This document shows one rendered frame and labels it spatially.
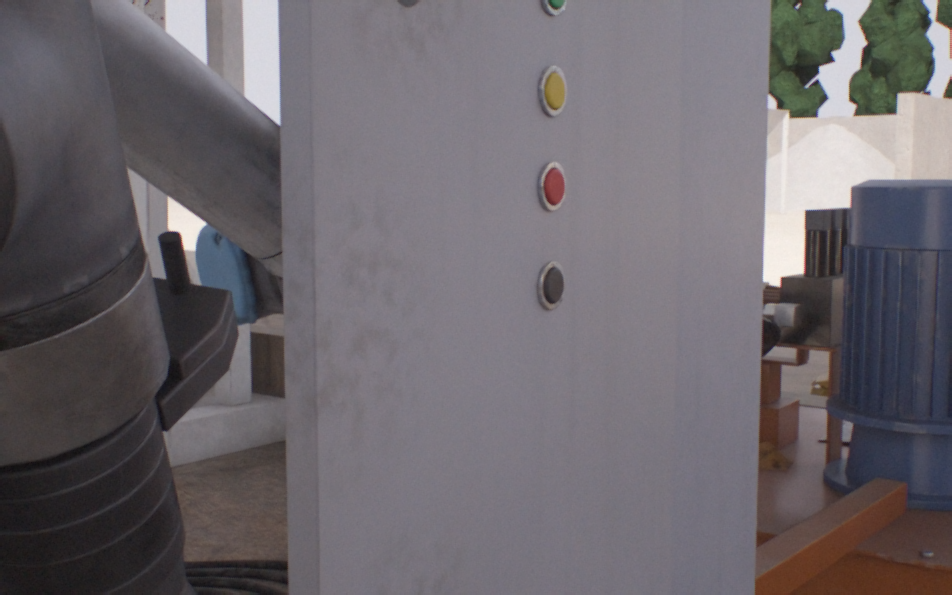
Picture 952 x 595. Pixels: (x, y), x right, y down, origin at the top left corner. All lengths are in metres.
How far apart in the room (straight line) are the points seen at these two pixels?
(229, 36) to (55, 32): 4.09
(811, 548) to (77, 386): 1.01
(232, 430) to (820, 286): 3.01
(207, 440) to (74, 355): 3.95
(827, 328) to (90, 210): 1.45
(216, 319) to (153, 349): 0.06
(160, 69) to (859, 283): 1.10
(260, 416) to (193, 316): 4.00
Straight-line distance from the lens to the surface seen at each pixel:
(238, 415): 4.37
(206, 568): 3.08
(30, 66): 0.31
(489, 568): 0.67
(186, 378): 0.43
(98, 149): 0.34
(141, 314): 0.37
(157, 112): 0.73
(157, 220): 2.38
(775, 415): 1.83
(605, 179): 0.75
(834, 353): 1.73
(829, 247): 1.78
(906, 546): 1.43
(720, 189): 0.96
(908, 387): 1.58
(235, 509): 3.66
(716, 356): 0.97
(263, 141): 0.76
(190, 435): 4.25
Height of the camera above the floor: 1.04
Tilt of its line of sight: 6 degrees down
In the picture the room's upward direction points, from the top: straight up
